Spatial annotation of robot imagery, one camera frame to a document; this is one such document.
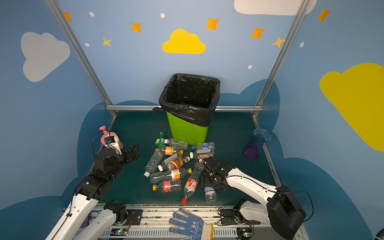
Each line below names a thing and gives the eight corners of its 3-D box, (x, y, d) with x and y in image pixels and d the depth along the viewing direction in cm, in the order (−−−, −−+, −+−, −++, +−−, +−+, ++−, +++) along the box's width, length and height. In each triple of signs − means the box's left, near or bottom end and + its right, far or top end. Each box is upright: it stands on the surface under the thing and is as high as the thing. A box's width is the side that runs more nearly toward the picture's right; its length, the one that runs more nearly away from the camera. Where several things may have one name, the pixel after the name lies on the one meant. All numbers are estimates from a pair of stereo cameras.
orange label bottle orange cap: (159, 155, 97) (158, 152, 95) (160, 149, 100) (159, 146, 98) (183, 155, 97) (183, 152, 95) (183, 149, 100) (183, 146, 98)
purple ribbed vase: (245, 161, 98) (256, 142, 81) (242, 148, 104) (252, 128, 87) (259, 161, 98) (273, 142, 81) (255, 148, 105) (267, 128, 87)
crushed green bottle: (154, 146, 101) (153, 144, 99) (159, 132, 109) (159, 130, 107) (162, 147, 100) (162, 145, 99) (167, 133, 108) (167, 131, 107)
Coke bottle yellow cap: (153, 192, 81) (152, 190, 79) (155, 181, 85) (154, 179, 83) (180, 192, 82) (180, 190, 79) (181, 181, 85) (181, 179, 83)
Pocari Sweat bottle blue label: (140, 174, 88) (139, 172, 86) (156, 150, 99) (156, 147, 97) (150, 178, 86) (148, 176, 84) (165, 153, 98) (164, 151, 95)
